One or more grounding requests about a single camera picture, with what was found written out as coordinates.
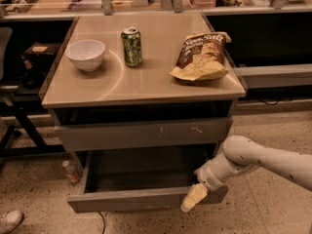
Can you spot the grey drawer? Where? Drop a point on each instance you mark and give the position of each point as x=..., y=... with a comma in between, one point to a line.
x=143, y=134
x=138, y=179

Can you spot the grey top drawer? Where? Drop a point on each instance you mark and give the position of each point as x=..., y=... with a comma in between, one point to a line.
x=143, y=134

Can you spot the white bowl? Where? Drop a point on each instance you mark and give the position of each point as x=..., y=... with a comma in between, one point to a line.
x=86, y=55

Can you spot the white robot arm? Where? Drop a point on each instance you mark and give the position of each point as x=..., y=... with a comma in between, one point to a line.
x=240, y=155

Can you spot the white shoe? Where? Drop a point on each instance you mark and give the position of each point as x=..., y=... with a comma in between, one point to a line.
x=10, y=221

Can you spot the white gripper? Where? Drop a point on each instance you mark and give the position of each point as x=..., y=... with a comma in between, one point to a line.
x=209, y=176

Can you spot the clear plastic bottle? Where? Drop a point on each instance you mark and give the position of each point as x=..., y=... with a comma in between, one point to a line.
x=70, y=171

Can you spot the green soda can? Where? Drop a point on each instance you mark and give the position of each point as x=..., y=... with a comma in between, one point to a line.
x=132, y=46

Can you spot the black box under desk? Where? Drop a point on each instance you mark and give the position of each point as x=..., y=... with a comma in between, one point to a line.
x=42, y=54

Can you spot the grey drawer cabinet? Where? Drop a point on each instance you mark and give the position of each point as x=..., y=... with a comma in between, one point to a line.
x=117, y=93

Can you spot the brown yellow chip bag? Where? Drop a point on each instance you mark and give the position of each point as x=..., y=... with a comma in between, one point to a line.
x=202, y=57

